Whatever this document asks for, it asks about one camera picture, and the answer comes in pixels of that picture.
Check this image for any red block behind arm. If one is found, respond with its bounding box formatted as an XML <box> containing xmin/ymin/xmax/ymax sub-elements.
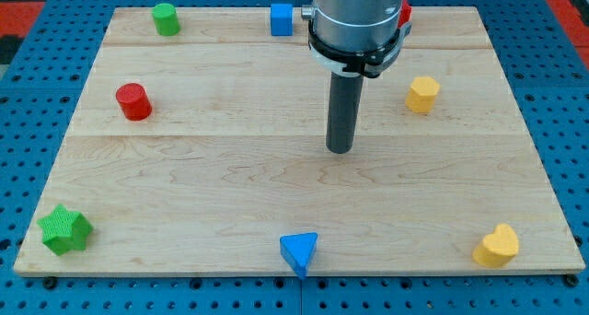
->
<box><xmin>398</xmin><ymin>0</ymin><xmax>412</xmax><ymax>29</ymax></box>

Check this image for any green star block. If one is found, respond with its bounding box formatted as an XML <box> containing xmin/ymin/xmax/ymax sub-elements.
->
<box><xmin>37</xmin><ymin>204</ymin><xmax>94</xmax><ymax>256</ymax></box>

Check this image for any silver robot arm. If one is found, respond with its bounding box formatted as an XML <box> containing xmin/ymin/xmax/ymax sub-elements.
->
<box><xmin>303</xmin><ymin>0</ymin><xmax>410</xmax><ymax>78</ymax></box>

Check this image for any blue triangle block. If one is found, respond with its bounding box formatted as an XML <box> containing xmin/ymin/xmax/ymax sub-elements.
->
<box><xmin>279</xmin><ymin>232</ymin><xmax>318</xmax><ymax>280</ymax></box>

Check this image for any red cylinder block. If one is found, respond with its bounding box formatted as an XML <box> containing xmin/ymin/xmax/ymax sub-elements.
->
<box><xmin>115</xmin><ymin>83</ymin><xmax>152</xmax><ymax>121</ymax></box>

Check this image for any blue cube block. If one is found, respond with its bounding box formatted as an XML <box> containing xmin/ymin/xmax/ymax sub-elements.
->
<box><xmin>270</xmin><ymin>4</ymin><xmax>294</xmax><ymax>36</ymax></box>

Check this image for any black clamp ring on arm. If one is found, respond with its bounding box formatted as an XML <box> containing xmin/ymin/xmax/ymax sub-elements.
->
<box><xmin>306</xmin><ymin>19</ymin><xmax>413</xmax><ymax>80</ymax></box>

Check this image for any light wooden board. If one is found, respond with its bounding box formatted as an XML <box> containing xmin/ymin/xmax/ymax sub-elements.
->
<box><xmin>14</xmin><ymin>6</ymin><xmax>585</xmax><ymax>277</ymax></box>

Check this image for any yellow hexagon block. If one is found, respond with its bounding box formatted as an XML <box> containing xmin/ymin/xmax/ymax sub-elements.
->
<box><xmin>405</xmin><ymin>76</ymin><xmax>441</xmax><ymax>113</ymax></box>

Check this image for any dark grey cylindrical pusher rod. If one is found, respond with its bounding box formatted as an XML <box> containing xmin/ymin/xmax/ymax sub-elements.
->
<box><xmin>326</xmin><ymin>73</ymin><xmax>364</xmax><ymax>154</ymax></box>

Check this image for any yellow heart block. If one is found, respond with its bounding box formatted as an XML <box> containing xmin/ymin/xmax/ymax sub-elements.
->
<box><xmin>471</xmin><ymin>223</ymin><xmax>520</xmax><ymax>268</ymax></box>

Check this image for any green cylinder block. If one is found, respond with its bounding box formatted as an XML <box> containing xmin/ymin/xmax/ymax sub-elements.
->
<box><xmin>152</xmin><ymin>3</ymin><xmax>180</xmax><ymax>36</ymax></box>

